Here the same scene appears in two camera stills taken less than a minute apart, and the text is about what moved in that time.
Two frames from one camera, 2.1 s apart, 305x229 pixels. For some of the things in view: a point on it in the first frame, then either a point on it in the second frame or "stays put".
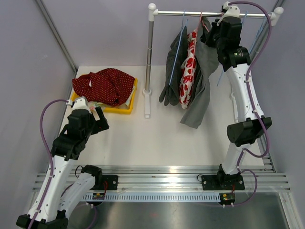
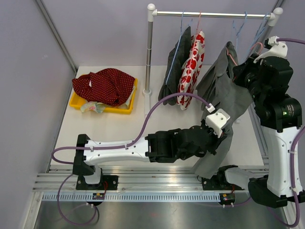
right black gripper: [214, 28] to [241, 70]
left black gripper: [100, 124] to [217, 141]
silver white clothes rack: [277, 15] stays put
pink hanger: [203, 23] to [252, 48]
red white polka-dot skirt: [107, 87] stays put
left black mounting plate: [109, 182] stays put
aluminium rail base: [258, 178] stays put
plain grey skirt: [208, 63] to [219, 88]
